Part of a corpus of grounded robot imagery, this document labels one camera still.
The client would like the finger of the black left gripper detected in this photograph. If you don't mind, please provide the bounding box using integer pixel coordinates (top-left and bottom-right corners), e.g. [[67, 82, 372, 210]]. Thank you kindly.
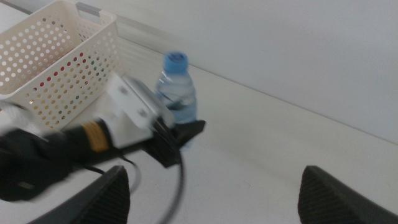
[[172, 119, 206, 147]]

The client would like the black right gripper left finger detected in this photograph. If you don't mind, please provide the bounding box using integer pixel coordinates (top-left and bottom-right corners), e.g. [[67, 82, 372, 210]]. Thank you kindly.
[[27, 165, 131, 224]]

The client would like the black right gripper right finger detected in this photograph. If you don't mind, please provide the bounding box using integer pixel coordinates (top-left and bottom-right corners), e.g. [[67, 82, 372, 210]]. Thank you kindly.
[[297, 165, 398, 224]]

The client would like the clear water bottle blue cap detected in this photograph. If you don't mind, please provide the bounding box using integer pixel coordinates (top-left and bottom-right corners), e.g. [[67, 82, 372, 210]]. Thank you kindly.
[[154, 51, 198, 150]]

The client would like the white perforated plastic basket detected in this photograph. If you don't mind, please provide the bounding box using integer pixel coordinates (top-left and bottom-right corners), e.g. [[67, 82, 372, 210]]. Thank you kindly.
[[0, 0, 123, 131]]

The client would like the black camera cable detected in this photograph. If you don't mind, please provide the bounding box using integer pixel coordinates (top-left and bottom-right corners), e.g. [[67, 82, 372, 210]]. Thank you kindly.
[[157, 152, 187, 224]]

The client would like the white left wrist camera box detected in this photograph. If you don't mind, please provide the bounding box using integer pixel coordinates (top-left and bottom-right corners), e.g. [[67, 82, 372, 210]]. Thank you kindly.
[[104, 73, 177, 149]]

